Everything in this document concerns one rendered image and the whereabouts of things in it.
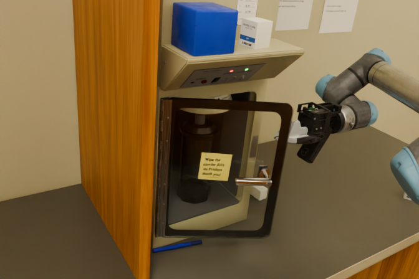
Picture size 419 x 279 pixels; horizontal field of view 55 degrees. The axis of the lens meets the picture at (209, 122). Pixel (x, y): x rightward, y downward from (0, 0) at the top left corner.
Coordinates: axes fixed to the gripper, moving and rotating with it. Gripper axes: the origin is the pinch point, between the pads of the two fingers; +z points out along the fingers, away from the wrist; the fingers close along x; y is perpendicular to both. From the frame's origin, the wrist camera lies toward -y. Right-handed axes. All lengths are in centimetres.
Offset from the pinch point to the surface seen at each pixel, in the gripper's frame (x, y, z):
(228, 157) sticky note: -2.7, -3.7, 13.0
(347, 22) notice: -54, 17, -84
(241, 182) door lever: 3.1, -7.6, 12.6
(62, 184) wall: -55, -35, 42
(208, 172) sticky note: -4.7, -8.3, 17.0
